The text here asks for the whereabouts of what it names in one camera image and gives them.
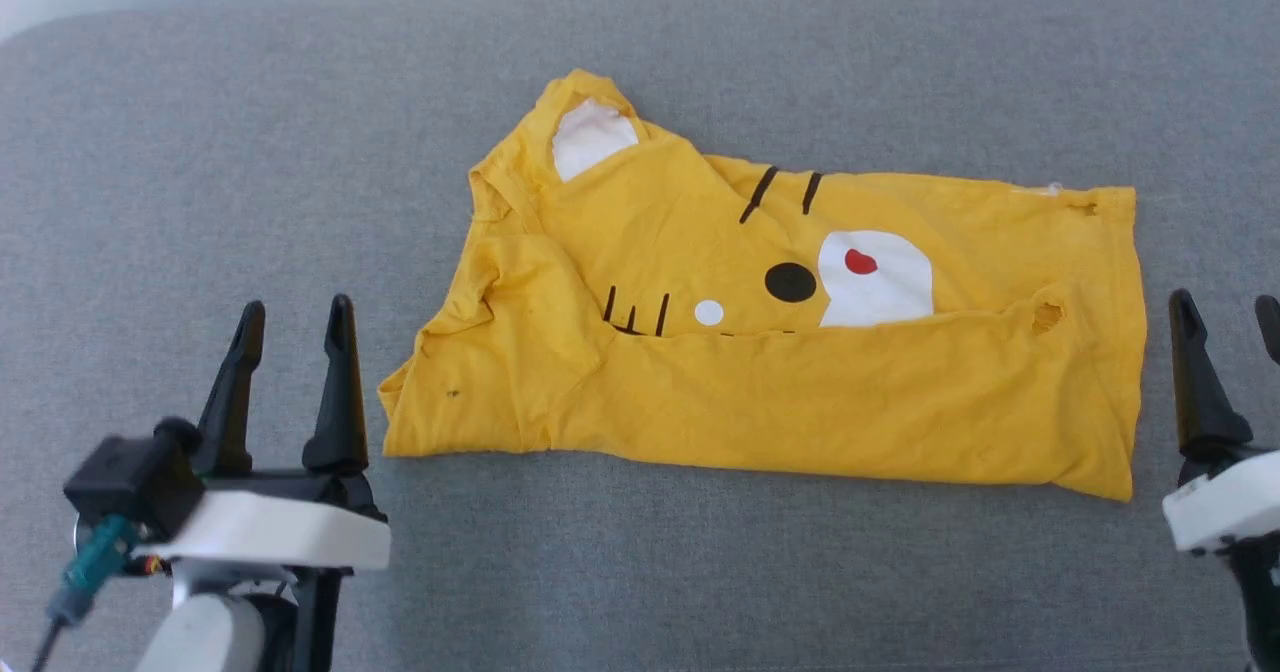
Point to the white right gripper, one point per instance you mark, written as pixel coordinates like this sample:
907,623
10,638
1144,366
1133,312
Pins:
1225,502

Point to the yellow cartoon print t-shirt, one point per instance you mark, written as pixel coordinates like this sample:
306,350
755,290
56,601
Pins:
760,392

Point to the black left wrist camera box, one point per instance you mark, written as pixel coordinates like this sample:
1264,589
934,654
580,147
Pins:
135,482

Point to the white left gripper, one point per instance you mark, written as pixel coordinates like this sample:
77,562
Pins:
290,532

